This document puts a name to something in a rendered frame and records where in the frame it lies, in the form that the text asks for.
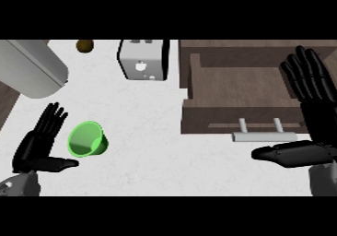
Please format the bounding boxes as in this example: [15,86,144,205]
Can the brown wooden cabinet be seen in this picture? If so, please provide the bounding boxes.
[178,40,337,100]

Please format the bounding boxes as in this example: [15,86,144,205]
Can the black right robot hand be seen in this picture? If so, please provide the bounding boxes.
[250,45,337,169]

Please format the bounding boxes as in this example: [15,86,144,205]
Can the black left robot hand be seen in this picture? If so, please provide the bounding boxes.
[10,102,80,174]

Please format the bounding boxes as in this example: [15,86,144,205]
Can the brown round fruit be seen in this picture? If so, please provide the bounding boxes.
[75,40,96,53]

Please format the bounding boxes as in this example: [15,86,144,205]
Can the white toaster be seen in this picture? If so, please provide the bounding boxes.
[115,40,171,82]

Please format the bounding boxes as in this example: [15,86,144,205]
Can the large pale grey appliance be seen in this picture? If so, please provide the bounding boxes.
[0,40,69,100]

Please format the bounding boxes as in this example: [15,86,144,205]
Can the grey drawer handle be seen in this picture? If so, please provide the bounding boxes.
[231,117,299,143]

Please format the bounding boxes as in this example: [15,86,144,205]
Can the green cup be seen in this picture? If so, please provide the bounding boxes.
[66,121,110,159]

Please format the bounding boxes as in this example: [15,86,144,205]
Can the brown wooden drawer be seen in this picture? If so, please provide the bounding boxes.
[180,53,312,135]

